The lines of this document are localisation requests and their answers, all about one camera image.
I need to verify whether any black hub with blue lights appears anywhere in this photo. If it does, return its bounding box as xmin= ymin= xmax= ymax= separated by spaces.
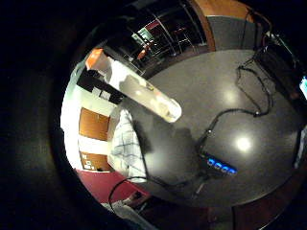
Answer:
xmin=199 ymin=152 xmax=239 ymax=177

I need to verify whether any long black cable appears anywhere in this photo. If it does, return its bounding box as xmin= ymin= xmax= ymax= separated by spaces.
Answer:
xmin=195 ymin=47 xmax=275 ymax=154

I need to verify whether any tall metal stool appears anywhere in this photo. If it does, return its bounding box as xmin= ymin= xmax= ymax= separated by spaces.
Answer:
xmin=172 ymin=27 xmax=197 ymax=54

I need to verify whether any lit screen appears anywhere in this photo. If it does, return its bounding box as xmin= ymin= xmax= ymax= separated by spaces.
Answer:
xmin=298 ymin=75 xmax=307 ymax=101

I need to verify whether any the person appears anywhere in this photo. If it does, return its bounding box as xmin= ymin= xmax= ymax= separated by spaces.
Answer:
xmin=102 ymin=108 xmax=159 ymax=230

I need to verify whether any black box device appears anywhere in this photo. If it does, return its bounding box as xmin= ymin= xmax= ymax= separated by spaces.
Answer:
xmin=254 ymin=39 xmax=304 ymax=108

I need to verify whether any thin black looped cable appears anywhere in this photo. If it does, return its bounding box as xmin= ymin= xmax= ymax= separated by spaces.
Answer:
xmin=107 ymin=173 xmax=205 ymax=213

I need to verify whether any brown wooden cabinet door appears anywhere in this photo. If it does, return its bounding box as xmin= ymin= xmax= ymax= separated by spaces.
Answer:
xmin=79 ymin=150 xmax=113 ymax=173
xmin=79 ymin=107 xmax=111 ymax=142

